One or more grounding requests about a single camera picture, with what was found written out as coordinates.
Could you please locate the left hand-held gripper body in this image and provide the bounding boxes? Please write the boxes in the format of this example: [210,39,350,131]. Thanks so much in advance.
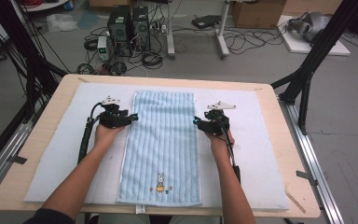
[98,96,131,129]

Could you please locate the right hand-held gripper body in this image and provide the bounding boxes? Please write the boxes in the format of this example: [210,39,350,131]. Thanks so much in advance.
[201,100,238,137]

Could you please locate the light blue striped towel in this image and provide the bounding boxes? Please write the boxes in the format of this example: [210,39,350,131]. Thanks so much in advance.
[116,90,203,216]

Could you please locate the person's left hand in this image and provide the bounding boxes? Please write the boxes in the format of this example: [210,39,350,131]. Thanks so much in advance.
[93,123,126,149]

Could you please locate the person's right hand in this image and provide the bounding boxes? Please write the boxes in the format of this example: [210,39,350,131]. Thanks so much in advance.
[205,132,236,157]

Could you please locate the white foam mat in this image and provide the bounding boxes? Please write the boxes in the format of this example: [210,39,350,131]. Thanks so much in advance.
[23,81,291,211]

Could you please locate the white power supply unit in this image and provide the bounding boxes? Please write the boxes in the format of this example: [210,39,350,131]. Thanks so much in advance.
[96,35,111,62]

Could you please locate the large black computer tower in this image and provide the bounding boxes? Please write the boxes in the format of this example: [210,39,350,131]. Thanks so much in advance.
[106,4,134,58]

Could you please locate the narrow black computer tower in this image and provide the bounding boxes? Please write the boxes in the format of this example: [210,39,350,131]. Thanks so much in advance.
[131,5,152,52]

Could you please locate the white desk leg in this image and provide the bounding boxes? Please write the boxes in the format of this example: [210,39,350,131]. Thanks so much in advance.
[165,0,177,61]
[215,0,231,60]

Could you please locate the flat black device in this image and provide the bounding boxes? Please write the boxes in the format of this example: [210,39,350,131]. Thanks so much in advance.
[191,14,222,30]

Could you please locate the blue sheet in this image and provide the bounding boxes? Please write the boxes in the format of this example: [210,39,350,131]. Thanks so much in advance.
[76,8,102,31]

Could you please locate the clear plastic bag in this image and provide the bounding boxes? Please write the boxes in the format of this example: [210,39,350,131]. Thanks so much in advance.
[46,12,79,34]

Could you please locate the thin wooden stick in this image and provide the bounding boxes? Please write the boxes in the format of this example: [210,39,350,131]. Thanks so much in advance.
[283,186,308,215]

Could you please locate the white floor board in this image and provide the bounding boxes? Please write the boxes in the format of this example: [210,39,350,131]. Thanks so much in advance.
[276,14,351,57]

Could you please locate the brown cardboard box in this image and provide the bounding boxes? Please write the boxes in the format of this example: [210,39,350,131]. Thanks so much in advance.
[231,0,288,30]

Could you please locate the dark sleeve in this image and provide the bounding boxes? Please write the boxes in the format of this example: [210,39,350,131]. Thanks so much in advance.
[22,207,76,224]

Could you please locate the grey headset device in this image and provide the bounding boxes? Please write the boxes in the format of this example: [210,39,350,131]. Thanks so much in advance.
[286,10,332,43]

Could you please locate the right hand-held gripper cable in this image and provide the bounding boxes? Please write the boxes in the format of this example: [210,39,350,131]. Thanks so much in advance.
[213,111,242,185]

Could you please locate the hand-held gripper cable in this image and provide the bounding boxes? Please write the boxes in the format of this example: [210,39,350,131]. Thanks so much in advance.
[76,101,104,164]
[213,111,242,185]

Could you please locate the left hand-held gripper cable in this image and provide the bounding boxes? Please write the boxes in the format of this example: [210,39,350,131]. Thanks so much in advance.
[76,101,104,164]

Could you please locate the coiled black cable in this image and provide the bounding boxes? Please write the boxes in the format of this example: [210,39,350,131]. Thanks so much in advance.
[141,50,164,71]

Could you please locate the loose black floor cables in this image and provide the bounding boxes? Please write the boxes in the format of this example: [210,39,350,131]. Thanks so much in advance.
[223,27,291,56]

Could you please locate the aluminium rail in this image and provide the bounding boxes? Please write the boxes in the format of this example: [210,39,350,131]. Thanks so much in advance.
[0,102,43,205]
[278,97,346,224]

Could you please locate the black metal frame stand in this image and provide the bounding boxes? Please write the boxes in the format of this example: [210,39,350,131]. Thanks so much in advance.
[269,0,358,136]
[0,0,70,123]

